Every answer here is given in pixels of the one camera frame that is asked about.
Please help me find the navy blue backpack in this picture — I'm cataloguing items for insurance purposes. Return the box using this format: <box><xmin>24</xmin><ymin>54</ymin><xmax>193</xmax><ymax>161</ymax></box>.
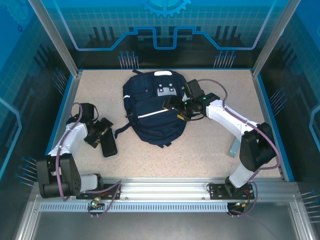
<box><xmin>114</xmin><ymin>69</ymin><xmax>188</xmax><ymax>149</ymax></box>

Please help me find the blue table edge strip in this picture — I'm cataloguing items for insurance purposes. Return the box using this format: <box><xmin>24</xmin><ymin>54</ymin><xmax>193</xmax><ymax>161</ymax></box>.
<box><xmin>36</xmin><ymin>73</ymin><xmax>76</xmax><ymax>182</ymax></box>
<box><xmin>256</xmin><ymin>73</ymin><xmax>296</xmax><ymax>182</ymax></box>

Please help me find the aluminium side rail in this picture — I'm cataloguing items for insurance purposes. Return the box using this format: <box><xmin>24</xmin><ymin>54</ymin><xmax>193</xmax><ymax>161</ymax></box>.
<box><xmin>41</xmin><ymin>71</ymin><xmax>82</xmax><ymax>182</ymax></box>
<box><xmin>251</xmin><ymin>69</ymin><xmax>286</xmax><ymax>181</ymax></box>

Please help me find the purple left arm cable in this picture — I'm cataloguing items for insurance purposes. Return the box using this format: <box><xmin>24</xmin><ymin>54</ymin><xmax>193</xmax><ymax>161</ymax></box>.
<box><xmin>56</xmin><ymin>102</ymin><xmax>123</xmax><ymax>218</ymax></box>

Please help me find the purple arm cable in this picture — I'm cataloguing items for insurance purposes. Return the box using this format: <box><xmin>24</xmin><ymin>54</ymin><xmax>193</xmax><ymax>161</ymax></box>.
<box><xmin>197</xmin><ymin>78</ymin><xmax>280</xmax><ymax>218</ymax></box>
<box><xmin>56</xmin><ymin>102</ymin><xmax>123</xmax><ymax>218</ymax></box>

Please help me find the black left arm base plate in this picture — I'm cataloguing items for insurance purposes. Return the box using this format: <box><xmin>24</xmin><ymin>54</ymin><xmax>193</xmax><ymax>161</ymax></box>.
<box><xmin>76</xmin><ymin>183</ymin><xmax>123</xmax><ymax>200</ymax></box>

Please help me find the grey metal bracket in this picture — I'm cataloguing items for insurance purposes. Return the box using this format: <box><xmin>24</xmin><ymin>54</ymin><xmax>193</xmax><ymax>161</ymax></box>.
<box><xmin>226</xmin><ymin>138</ymin><xmax>240</xmax><ymax>158</ymax></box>

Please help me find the aluminium cross rail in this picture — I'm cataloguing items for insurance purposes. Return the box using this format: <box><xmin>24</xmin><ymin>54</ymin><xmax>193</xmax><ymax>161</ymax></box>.
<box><xmin>32</xmin><ymin>177</ymin><xmax>301</xmax><ymax>201</ymax></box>

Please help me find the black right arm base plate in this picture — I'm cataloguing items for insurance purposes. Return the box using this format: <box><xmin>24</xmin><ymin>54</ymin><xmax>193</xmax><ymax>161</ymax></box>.
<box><xmin>209</xmin><ymin>182</ymin><xmax>255</xmax><ymax>200</ymax></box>

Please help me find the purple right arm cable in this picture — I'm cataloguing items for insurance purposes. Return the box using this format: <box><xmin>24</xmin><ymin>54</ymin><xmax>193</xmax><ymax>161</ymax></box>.
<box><xmin>197</xmin><ymin>78</ymin><xmax>280</xmax><ymax>218</ymax></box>

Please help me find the slotted grey cable duct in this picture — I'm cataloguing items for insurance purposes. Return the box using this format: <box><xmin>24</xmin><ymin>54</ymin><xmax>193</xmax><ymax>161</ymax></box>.
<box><xmin>39</xmin><ymin>202</ymin><xmax>230</xmax><ymax>213</ymax></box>

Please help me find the aluminium frame post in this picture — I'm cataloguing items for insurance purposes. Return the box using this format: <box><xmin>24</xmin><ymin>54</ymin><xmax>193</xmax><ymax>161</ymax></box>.
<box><xmin>251</xmin><ymin>0</ymin><xmax>302</xmax><ymax>77</ymax></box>
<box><xmin>28</xmin><ymin>0</ymin><xmax>83</xmax><ymax>78</ymax></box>

